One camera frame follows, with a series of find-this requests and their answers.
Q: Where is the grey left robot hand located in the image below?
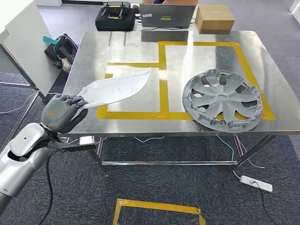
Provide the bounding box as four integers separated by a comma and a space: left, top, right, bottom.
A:
41, 94, 89, 134

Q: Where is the white plastic car panel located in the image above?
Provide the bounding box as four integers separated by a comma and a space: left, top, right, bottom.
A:
77, 68, 151, 110

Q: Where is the stainless steel workbench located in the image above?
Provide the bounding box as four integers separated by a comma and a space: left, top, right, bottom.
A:
62, 30, 300, 172

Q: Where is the small yellow tape rectangle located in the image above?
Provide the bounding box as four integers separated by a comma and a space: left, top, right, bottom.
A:
96, 62, 170, 121

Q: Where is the black carrying case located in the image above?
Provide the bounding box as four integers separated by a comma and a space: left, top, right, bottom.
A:
95, 1, 136, 32

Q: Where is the yellow floor tape square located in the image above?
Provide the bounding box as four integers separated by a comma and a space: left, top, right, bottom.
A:
112, 198, 207, 225

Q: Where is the grey laptop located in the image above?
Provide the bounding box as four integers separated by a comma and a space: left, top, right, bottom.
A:
139, 3, 196, 29

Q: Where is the large yellow tape rectangle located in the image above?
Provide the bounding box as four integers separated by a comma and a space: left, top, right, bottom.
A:
158, 41, 277, 121

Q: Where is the grey plastic wheel cover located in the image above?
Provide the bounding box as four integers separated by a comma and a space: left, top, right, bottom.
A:
182, 68, 264, 134

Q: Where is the brown cardboard box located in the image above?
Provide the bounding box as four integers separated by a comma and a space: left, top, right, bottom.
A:
196, 4, 235, 35

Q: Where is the white power strip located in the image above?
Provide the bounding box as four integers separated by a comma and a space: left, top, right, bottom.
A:
240, 175, 273, 193

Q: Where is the white furniture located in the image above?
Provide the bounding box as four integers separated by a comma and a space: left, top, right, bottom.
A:
289, 0, 300, 16

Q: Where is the long white cable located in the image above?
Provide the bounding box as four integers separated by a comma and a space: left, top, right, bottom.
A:
133, 135, 242, 181
0, 90, 63, 115

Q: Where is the black bag with teal strap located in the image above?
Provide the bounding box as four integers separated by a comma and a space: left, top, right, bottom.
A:
43, 33, 79, 74

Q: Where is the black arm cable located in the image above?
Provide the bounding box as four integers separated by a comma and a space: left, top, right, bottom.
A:
36, 147, 69, 225

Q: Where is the thin white cable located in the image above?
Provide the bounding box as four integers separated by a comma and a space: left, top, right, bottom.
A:
237, 140, 265, 170

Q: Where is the black floor cable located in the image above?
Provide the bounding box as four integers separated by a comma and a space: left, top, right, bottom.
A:
254, 181, 280, 225

